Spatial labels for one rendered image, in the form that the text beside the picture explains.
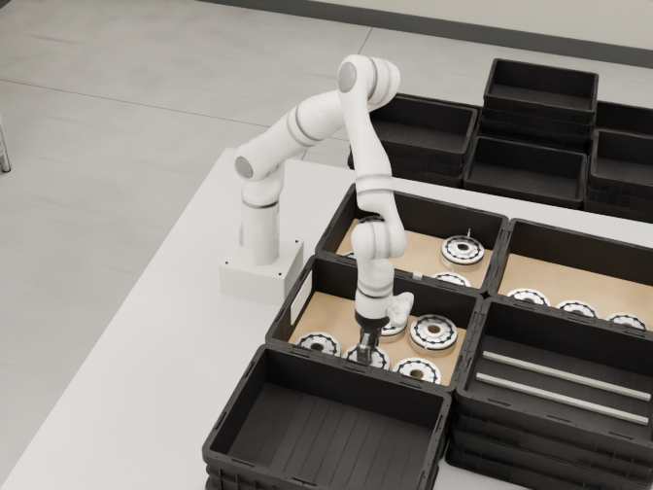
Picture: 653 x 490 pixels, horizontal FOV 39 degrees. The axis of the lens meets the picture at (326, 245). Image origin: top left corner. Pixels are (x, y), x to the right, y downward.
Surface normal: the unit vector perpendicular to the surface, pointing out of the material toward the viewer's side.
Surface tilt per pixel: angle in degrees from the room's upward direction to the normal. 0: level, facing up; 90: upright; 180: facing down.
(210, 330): 0
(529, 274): 0
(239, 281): 90
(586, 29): 90
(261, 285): 90
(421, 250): 0
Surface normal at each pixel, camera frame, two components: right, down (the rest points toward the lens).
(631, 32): -0.27, 0.61
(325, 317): 0.03, -0.77
